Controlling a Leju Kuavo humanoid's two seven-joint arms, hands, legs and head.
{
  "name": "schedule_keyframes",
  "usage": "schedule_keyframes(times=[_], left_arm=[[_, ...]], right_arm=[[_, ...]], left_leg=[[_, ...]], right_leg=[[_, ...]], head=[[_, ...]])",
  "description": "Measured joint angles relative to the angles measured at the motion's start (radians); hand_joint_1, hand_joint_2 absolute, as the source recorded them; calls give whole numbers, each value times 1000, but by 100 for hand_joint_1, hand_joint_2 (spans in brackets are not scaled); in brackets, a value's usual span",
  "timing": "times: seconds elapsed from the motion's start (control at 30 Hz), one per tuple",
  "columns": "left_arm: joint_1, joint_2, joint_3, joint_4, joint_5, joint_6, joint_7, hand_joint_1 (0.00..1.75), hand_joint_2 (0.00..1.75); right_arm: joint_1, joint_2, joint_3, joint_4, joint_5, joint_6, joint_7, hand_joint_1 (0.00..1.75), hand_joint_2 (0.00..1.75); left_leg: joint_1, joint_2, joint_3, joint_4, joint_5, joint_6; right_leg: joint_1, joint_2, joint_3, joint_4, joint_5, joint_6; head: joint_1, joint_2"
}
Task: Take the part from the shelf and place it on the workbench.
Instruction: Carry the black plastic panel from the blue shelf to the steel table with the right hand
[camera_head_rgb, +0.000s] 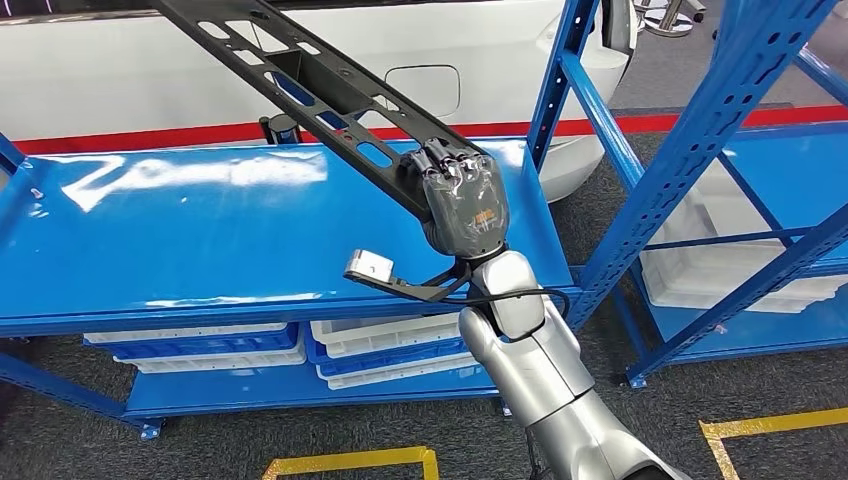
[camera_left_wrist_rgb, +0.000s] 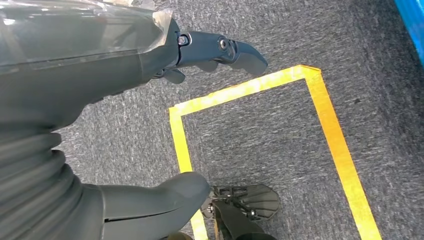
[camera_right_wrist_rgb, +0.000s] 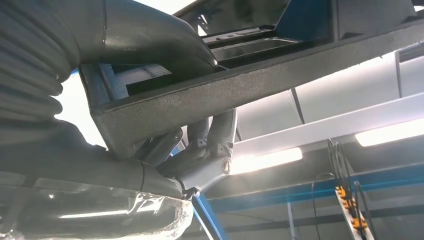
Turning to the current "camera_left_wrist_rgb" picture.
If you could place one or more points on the yellow floor tape square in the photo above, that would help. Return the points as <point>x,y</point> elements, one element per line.
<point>333,132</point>

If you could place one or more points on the black robot foot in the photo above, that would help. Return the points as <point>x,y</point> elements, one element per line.
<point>261,198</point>

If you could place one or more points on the blue metal shelf rack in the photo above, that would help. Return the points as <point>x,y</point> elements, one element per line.
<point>415,20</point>

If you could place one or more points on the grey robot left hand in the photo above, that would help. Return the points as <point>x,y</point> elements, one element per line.
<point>82,66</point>

